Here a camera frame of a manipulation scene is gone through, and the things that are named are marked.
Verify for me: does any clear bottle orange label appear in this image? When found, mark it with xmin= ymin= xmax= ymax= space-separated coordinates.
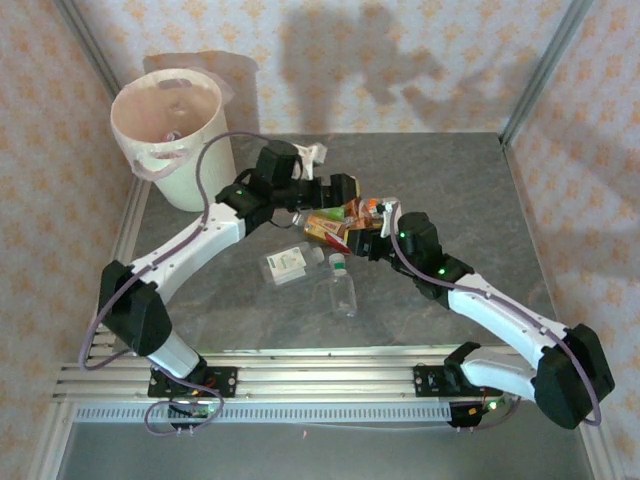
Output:
xmin=347 ymin=196 xmax=404 ymax=231

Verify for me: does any clear bottle green cap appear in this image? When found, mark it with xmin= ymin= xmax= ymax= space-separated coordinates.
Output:
xmin=327 ymin=253 xmax=359 ymax=319

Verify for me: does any square clear bottle white label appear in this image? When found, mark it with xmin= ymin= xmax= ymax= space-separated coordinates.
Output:
xmin=259 ymin=242 xmax=325 ymax=286

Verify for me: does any white plastic bin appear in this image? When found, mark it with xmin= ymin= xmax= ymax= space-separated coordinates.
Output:
xmin=110 ymin=68 xmax=236 ymax=212

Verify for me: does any small circuit board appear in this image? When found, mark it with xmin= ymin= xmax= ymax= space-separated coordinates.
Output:
xmin=167 ymin=392 xmax=219 ymax=419
xmin=449 ymin=397 xmax=516 ymax=431

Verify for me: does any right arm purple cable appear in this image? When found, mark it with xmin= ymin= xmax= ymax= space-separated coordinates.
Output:
xmin=389 ymin=202 xmax=604 ymax=431

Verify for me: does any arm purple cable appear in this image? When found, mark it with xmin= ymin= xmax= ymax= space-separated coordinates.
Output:
xmin=389 ymin=202 xmax=604 ymax=431
xmin=79 ymin=130 xmax=274 ymax=435

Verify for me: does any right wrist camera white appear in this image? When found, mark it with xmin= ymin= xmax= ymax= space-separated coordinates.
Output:
xmin=377 ymin=199 xmax=404 ymax=239

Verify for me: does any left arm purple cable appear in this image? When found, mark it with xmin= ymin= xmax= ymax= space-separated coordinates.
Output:
xmin=79 ymin=130 xmax=274 ymax=435

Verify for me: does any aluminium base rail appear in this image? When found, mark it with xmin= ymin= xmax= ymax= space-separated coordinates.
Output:
xmin=52 ymin=349 xmax=599 ymax=404

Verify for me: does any white slotted cable duct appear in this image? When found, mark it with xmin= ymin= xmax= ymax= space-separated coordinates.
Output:
xmin=74 ymin=403 xmax=454 ymax=425

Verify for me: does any aluminium frame post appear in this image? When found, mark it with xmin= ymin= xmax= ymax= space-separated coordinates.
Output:
xmin=499 ymin=0 xmax=596 ymax=147
xmin=53 ymin=0 xmax=124 ymax=96

